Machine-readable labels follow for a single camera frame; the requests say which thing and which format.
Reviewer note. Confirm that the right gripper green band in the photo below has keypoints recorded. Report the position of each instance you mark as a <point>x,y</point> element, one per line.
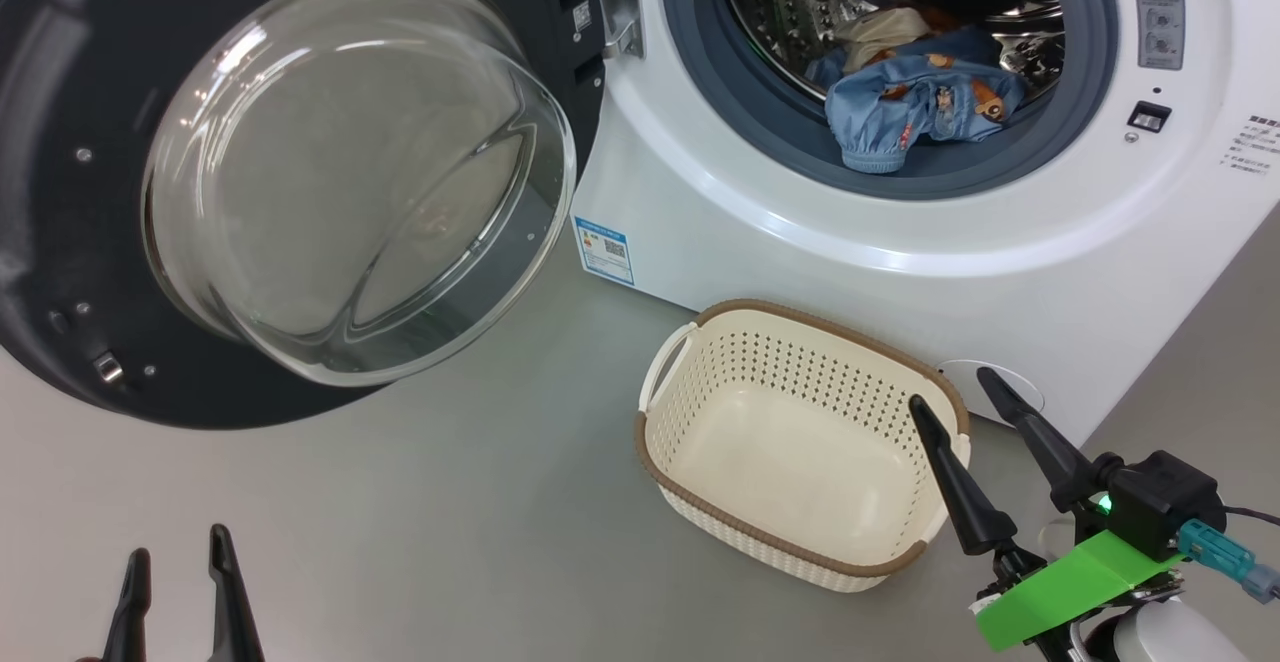
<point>1080,582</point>

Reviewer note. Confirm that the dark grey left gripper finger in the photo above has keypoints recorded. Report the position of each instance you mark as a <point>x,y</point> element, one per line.
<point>130,622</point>
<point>232,622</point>

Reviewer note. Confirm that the dark round washing machine door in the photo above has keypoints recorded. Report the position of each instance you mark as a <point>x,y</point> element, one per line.
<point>60,242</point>

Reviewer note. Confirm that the blue bear print trousers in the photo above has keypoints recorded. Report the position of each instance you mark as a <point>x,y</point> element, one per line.
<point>920,92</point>

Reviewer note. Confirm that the blue orange bear face garment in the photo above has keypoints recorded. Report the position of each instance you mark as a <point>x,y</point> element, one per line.
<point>885,27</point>

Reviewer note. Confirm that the cream perforated laundry basket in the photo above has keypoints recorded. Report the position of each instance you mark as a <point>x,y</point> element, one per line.
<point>800,452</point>

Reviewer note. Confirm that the white washing machine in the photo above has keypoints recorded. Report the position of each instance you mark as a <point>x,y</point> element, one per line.
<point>800,242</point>

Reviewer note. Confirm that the black door latch socket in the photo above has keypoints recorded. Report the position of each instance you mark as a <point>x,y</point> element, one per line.
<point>1148,117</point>

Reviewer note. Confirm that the grey rubber door seal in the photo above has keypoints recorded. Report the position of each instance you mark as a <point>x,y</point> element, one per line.
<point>700,92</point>

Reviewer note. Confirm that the steel washing machine drum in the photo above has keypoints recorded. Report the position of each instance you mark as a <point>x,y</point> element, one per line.
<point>790,12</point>

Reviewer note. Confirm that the metal door hinge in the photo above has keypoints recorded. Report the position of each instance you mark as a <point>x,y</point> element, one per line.
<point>620,12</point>

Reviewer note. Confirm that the blue white energy label sticker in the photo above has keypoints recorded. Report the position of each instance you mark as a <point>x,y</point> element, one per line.
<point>604,250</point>

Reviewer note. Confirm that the grey warning sticker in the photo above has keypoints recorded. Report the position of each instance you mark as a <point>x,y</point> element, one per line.
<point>1158,12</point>

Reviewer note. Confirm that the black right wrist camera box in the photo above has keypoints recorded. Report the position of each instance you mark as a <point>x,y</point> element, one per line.
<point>1160,502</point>

